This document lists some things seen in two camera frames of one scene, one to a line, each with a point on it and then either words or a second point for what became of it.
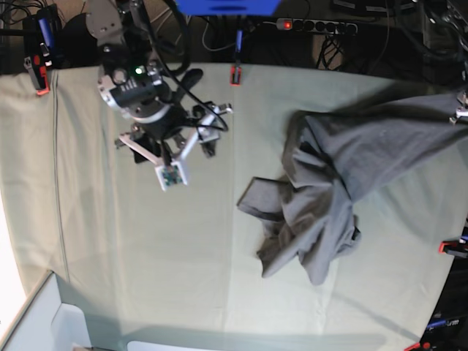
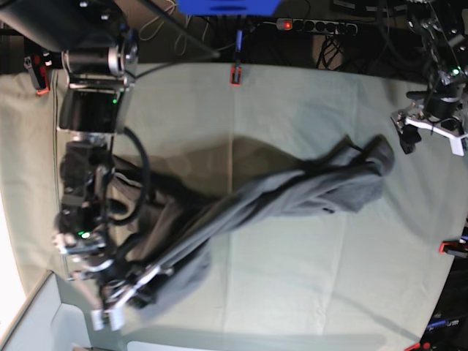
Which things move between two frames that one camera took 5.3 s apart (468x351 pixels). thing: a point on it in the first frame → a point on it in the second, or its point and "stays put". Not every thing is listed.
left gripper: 147,137 → 123,280
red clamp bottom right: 420,346 stays put
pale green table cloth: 148,263 stays put
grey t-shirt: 331,156 → 176,225
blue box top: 229,8 stays put
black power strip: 321,27 stays put
